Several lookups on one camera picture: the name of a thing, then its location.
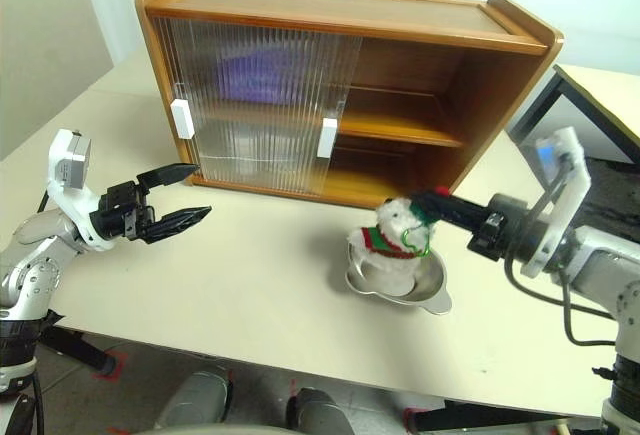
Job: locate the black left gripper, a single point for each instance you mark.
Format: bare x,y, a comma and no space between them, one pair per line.
120,212

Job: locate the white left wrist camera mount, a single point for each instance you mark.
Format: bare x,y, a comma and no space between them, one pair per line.
70,165

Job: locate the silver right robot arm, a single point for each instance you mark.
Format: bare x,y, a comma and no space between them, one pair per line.
610,275

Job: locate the metal bowl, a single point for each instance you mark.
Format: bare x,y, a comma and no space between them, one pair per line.
430,285

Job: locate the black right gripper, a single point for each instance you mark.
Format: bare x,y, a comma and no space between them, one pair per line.
505,230

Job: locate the black table leg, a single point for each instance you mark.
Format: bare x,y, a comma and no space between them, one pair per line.
500,417
75,347

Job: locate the white plush bear green hat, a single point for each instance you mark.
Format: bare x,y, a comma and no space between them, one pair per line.
392,222

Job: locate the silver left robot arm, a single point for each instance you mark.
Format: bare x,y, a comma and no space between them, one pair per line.
35,265

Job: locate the purple tissue pack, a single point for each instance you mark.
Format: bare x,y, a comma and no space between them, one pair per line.
260,77

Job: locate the ribbed glass sliding door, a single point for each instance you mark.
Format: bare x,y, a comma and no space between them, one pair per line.
180,55
345,60

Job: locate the grey rounded shape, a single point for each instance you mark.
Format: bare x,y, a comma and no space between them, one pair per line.
317,412
195,397

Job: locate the black-framed side table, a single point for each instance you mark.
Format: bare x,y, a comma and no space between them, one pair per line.
600,100

